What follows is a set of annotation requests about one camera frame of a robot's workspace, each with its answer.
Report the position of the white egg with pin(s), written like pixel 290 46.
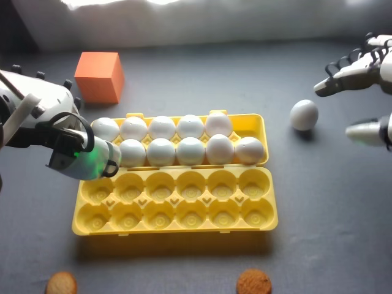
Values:
pixel 218 123
pixel 133 128
pixel 161 127
pixel 105 128
pixel 220 148
pixel 133 152
pixel 190 150
pixel 303 114
pixel 249 150
pixel 161 152
pixel 190 126

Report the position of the yellow egg tray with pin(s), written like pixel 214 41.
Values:
pixel 190 211

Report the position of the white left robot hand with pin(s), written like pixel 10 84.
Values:
pixel 58 98

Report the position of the grey table cloth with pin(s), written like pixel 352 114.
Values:
pixel 306 214

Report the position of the pale round biscuit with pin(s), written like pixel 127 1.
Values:
pixel 61 284

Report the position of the white backdrop sheet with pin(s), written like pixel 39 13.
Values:
pixel 183 21

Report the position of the brown round cookie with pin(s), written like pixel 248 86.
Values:
pixel 254 282

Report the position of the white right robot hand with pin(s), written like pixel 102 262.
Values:
pixel 352 72

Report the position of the orange cube block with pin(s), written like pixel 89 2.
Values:
pixel 98 79

